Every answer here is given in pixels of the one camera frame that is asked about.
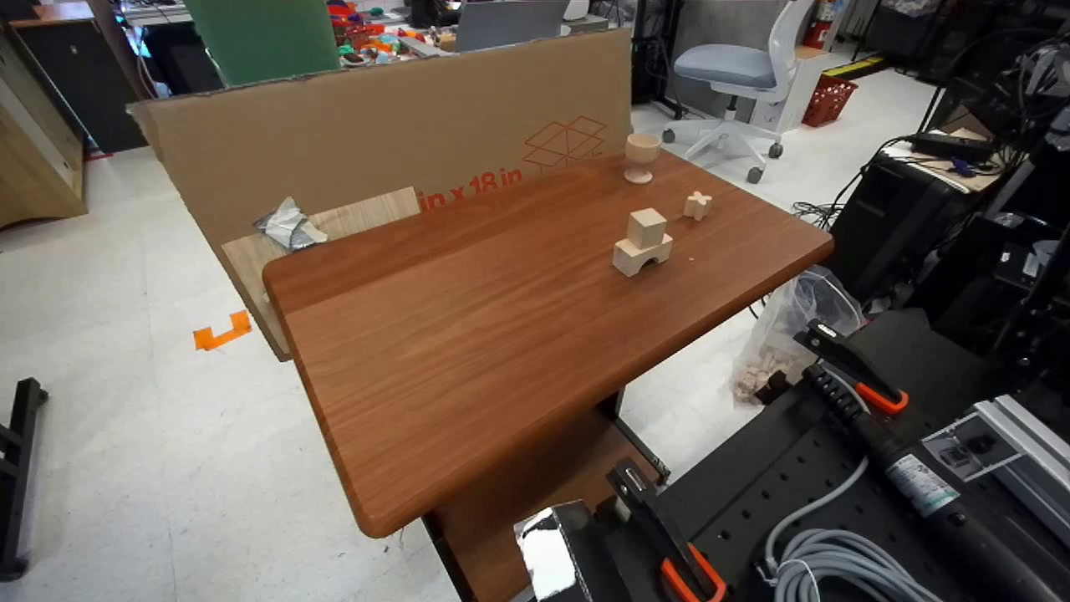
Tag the black orange clamp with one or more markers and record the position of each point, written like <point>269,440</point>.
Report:
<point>854,368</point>
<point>684,565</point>

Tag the wooden goblet-shaped block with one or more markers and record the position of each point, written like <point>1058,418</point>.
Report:
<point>639,155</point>

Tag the green chair back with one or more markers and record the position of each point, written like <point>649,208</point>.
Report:
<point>265,36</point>

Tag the black orange clamp left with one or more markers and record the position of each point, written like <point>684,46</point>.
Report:
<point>684,565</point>

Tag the red box on floor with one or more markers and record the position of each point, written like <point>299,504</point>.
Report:
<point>826,101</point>

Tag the clear plastic bag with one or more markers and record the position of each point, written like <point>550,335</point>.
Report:
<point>790,310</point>

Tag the wooden table with shelf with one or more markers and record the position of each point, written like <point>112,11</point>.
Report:
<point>456,361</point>

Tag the wooden square block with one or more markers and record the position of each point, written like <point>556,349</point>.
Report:
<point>647,229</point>

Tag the black perforated mounting board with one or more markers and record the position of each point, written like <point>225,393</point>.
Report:
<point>800,449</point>

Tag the grey office chair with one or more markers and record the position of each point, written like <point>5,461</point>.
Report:
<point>761,74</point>

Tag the wooden arch block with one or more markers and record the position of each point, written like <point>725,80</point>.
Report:
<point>630,258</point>

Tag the brown cardboard box panel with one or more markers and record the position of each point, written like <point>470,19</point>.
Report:
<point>398,138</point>

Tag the wooden star block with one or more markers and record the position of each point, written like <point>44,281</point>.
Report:
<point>697,205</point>

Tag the black orange clamp right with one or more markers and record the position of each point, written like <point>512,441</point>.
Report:
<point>854,368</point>

